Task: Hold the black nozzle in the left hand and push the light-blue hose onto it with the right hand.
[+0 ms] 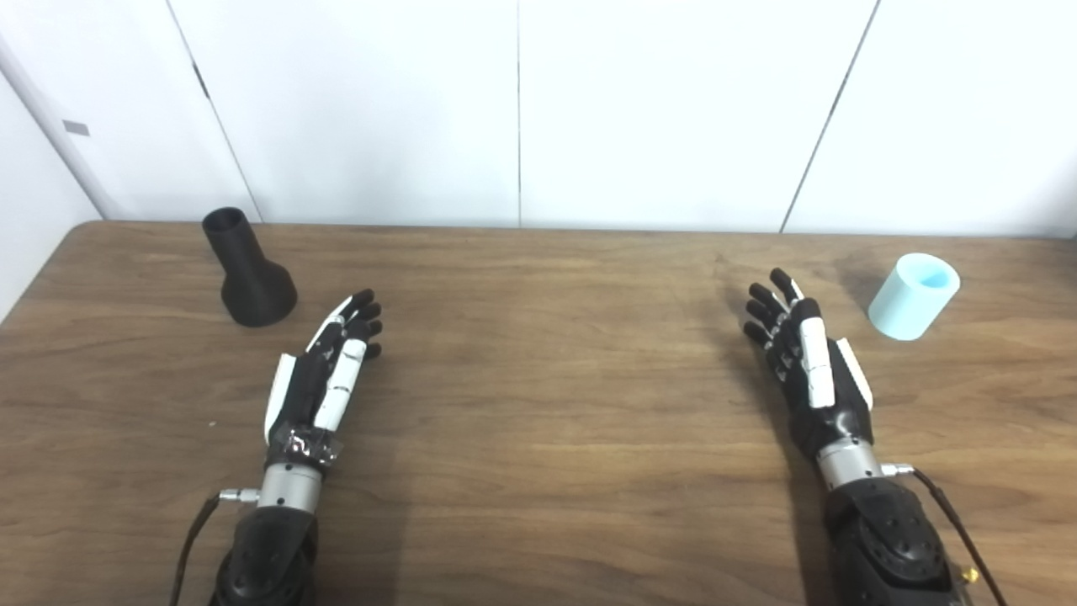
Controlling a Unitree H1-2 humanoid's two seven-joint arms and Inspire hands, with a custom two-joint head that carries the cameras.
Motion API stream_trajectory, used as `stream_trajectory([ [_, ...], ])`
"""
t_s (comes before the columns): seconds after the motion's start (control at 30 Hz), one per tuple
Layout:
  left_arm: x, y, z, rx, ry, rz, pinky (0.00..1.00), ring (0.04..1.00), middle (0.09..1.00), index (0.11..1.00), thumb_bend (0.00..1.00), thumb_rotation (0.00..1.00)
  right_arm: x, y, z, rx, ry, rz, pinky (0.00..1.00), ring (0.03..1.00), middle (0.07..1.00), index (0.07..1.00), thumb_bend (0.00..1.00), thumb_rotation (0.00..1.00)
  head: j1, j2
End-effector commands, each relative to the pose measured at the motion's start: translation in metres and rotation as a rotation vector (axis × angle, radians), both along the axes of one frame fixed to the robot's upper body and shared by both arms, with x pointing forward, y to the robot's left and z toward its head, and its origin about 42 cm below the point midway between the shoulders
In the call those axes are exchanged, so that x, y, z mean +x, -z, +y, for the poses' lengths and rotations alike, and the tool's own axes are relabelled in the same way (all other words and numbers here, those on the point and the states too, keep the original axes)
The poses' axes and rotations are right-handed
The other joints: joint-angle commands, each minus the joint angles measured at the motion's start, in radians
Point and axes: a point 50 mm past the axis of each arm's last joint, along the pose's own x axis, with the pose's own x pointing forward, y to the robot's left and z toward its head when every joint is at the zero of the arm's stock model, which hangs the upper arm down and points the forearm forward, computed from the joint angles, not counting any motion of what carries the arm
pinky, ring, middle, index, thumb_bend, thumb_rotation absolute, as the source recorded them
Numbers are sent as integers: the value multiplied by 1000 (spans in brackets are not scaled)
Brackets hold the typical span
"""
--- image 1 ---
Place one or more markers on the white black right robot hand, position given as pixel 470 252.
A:
pixel 829 417

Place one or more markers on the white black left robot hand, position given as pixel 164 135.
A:
pixel 290 396

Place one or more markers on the black plastic nozzle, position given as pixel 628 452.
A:
pixel 252 286

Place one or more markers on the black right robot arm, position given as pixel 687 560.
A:
pixel 883 539

